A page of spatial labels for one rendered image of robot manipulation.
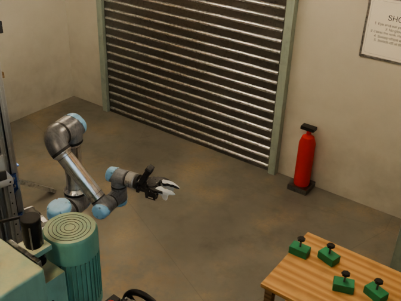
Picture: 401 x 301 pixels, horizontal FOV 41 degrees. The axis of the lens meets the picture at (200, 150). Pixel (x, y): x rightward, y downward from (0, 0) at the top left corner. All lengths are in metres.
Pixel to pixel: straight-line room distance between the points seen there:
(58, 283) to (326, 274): 1.77
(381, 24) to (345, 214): 1.53
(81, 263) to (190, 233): 2.43
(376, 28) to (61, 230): 2.96
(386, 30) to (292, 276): 1.95
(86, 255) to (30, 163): 3.41
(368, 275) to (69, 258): 1.92
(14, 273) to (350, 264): 2.10
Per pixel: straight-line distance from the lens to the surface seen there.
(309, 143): 4.50
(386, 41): 4.14
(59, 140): 2.47
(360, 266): 3.26
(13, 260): 1.68
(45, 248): 1.70
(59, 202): 2.71
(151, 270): 3.84
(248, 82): 4.73
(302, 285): 3.05
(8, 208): 2.66
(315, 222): 4.41
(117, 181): 2.53
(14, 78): 5.81
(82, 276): 1.82
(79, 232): 1.77
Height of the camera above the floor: 2.59
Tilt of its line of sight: 30 degrees down
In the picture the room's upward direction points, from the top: 2 degrees clockwise
